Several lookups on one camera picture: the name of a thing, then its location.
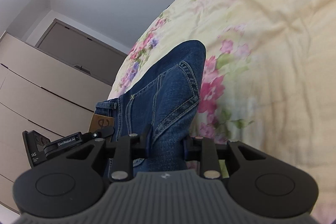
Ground floral yellow bed quilt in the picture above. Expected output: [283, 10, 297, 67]
[109, 0, 335, 223]

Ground grey door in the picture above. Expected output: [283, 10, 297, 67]
[36, 19, 126, 86]

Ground beige wardrobe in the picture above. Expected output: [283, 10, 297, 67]
[1, 32, 111, 212]

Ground blue denim jeans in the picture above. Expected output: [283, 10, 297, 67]
[94, 40, 206, 173]

